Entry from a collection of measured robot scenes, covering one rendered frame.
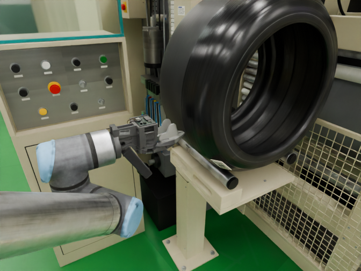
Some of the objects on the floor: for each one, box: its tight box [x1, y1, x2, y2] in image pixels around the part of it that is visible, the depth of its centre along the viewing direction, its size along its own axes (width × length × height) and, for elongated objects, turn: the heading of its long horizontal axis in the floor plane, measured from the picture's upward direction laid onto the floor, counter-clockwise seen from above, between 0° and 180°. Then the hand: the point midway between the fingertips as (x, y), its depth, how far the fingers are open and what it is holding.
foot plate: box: [162, 234, 219, 271], centre depth 157 cm, size 27×27×2 cm
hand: (180, 135), depth 71 cm, fingers closed
